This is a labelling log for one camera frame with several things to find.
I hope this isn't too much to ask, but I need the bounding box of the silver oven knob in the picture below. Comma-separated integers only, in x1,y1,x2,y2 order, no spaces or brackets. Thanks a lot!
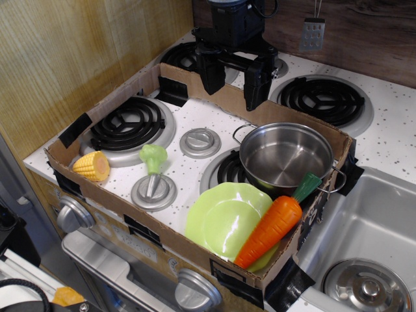
57,195,96,233
175,268,222,312

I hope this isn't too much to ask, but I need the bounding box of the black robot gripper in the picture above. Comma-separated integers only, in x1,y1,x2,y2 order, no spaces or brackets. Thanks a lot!
192,1,278,111

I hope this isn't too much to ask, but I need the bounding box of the silver sink basin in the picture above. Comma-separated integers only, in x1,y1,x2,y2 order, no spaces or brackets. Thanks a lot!
294,167,415,311

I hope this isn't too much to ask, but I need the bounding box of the silver sink drain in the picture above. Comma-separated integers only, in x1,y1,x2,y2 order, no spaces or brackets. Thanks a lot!
320,258,413,311

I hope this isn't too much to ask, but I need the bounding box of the silver oven door handle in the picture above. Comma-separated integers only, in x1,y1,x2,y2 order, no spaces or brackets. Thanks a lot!
62,231,173,311

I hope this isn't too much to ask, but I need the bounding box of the silver stovetop knob back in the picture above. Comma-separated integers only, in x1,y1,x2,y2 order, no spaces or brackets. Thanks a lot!
272,58,289,79

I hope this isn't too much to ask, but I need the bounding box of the light green plastic plate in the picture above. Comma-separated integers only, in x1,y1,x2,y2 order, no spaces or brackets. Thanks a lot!
185,182,272,262

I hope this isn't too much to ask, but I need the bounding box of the front left black burner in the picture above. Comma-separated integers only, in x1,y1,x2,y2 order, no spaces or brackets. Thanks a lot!
90,97,167,151

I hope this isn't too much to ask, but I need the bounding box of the orange toy carrot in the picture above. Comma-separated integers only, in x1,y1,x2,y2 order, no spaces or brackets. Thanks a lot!
234,172,322,269

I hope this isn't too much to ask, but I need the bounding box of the black cable bottom left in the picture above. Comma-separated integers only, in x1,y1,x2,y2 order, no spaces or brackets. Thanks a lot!
0,278,51,312

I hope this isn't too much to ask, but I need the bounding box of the back right black burner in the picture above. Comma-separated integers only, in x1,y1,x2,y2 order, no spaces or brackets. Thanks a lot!
278,77,365,126

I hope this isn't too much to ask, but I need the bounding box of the orange object bottom left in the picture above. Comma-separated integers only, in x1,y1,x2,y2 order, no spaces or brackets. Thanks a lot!
52,287,85,307

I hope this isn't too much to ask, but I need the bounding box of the back left black burner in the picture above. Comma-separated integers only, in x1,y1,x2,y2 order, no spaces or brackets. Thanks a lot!
160,42,198,73

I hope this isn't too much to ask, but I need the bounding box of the silver oven knob left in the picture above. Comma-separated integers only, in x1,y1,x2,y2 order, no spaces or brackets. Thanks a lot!
57,195,96,233

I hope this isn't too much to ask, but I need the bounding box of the silver stovetop knob centre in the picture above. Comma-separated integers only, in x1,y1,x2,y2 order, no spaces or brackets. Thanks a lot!
179,128,222,159

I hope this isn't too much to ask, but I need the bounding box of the silver stovetop knob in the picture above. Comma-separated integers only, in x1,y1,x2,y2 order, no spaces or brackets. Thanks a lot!
272,58,289,79
131,174,177,212
179,128,222,159

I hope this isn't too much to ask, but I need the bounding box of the stainless steel pot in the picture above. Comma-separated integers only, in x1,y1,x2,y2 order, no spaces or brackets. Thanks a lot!
233,122,346,198

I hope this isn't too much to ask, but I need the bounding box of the green toy broccoli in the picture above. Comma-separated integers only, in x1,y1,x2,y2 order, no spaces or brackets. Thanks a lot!
139,144,168,176

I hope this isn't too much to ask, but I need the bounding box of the yellow toy corn cob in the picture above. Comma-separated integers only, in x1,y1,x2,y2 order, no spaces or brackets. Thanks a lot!
72,151,110,182

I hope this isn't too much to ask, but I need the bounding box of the hanging metal spatula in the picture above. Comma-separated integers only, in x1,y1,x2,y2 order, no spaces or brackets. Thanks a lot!
299,1,326,52

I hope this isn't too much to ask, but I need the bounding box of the silver oven knob right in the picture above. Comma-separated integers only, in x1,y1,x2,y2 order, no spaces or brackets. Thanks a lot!
175,268,222,312

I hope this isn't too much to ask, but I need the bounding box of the silver stovetop knob front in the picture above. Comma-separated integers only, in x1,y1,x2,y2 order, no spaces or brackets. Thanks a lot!
131,174,177,212

